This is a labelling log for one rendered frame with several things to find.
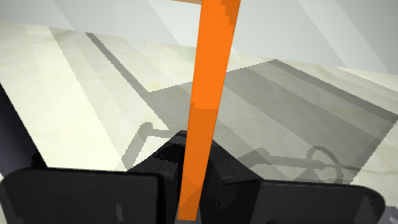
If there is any orange handle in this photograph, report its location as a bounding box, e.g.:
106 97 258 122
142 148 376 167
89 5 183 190
178 0 241 221

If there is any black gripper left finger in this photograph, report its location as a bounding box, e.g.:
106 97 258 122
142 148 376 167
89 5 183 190
0 130 187 224

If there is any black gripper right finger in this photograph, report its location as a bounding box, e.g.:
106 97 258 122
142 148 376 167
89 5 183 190
199 139 386 224

